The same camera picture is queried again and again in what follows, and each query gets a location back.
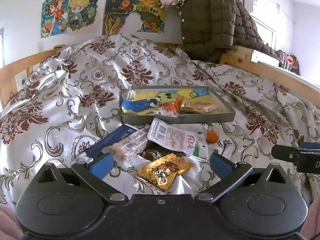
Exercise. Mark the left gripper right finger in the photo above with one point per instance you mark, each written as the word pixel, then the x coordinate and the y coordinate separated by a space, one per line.
pixel 231 176

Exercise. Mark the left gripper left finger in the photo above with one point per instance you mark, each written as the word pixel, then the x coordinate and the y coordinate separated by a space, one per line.
pixel 91 176

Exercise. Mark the orange tangerine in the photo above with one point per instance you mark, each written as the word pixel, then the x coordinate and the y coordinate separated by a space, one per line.
pixel 212 137

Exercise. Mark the clear nut bar package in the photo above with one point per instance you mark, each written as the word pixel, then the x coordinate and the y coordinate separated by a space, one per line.
pixel 130 146

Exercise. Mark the navy blue snack packet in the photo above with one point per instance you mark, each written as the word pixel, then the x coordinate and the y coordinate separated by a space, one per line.
pixel 117 135

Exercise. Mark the white green snack bag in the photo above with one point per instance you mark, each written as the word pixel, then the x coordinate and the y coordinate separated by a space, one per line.
pixel 178 140

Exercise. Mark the gold foil snack bag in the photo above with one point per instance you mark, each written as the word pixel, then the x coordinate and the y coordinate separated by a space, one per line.
pixel 162 172

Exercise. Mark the rice cracker snack pack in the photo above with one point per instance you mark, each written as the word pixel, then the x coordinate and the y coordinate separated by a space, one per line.
pixel 201 107

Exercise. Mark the orange dried fruit bag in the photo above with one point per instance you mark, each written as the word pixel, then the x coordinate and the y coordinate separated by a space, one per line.
pixel 172 108

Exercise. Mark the floral satin bedspread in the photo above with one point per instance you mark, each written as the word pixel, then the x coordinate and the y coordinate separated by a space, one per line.
pixel 73 100

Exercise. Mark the grey tray with painting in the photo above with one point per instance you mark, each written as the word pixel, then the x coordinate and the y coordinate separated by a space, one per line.
pixel 140 105

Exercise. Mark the colourful box on shelf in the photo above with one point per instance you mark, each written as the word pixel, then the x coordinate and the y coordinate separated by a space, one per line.
pixel 288 62

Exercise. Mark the olive puffer jacket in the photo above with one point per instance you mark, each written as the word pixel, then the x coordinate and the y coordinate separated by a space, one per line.
pixel 210 27

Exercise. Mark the blond boy poster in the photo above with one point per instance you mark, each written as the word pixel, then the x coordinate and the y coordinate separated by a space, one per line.
pixel 82 16

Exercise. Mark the anime girl poster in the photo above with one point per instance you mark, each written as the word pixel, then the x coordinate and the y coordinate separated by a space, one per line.
pixel 54 17

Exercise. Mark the swirly night poster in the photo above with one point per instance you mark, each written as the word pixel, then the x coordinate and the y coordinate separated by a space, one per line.
pixel 115 14

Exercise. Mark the white air conditioner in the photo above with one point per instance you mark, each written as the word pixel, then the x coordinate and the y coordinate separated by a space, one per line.
pixel 250 5

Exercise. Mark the yellow green torn poster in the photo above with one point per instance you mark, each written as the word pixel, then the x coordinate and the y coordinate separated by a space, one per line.
pixel 152 16

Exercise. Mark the wooden bed frame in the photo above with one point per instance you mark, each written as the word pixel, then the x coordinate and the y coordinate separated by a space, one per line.
pixel 9 72

